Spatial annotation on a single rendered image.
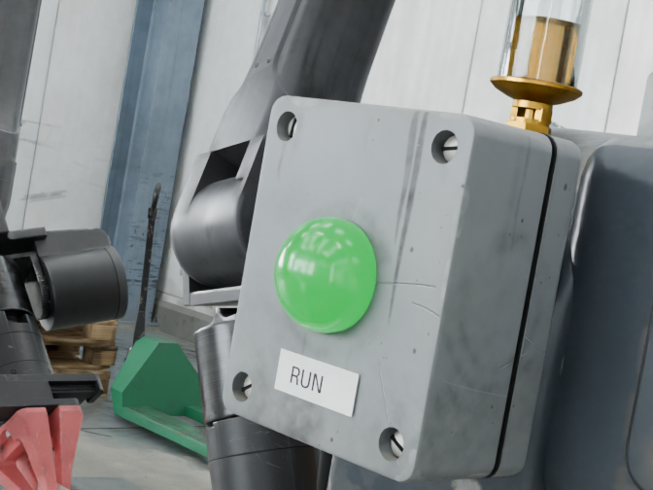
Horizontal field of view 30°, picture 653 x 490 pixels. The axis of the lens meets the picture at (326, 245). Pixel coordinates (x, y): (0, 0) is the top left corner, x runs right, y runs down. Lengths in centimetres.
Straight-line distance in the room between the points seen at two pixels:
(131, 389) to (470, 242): 566
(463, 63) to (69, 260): 644
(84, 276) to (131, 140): 835
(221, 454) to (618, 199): 33
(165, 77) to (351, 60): 826
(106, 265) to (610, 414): 64
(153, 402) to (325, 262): 572
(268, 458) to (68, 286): 35
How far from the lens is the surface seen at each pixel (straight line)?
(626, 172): 33
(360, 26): 68
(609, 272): 33
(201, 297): 65
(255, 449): 60
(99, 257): 93
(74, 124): 906
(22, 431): 84
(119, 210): 928
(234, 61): 884
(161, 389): 605
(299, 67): 64
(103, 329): 632
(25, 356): 88
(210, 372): 62
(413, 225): 30
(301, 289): 30
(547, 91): 38
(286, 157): 33
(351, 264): 30
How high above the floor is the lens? 131
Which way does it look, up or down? 3 degrees down
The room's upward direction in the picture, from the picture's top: 10 degrees clockwise
